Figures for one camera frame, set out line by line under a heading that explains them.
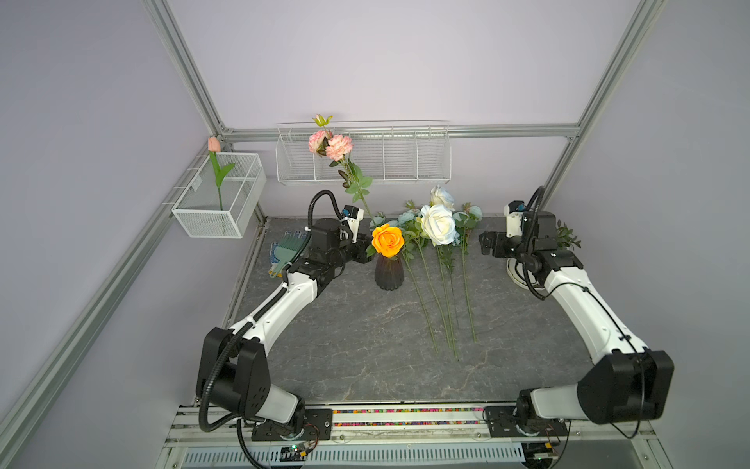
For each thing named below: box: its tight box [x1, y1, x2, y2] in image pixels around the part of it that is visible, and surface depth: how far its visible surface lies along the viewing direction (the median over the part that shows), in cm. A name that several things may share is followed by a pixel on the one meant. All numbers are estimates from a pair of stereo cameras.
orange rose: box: [371, 222, 406, 258], surface depth 68 cm
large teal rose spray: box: [398, 204, 460, 362], surface depth 62 cm
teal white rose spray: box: [415, 184, 484, 360], surface depth 91 cm
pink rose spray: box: [308, 114, 375, 222], surface depth 79 cm
